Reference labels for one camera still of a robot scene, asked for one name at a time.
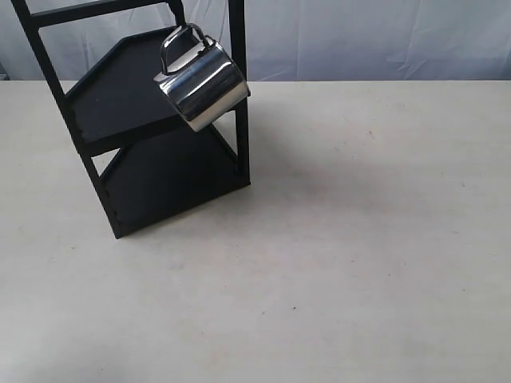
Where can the shiny stainless steel mug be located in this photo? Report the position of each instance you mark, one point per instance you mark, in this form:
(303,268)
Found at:
(203,83)

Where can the white backdrop cloth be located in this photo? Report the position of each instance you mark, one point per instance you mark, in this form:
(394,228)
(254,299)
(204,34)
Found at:
(299,40)

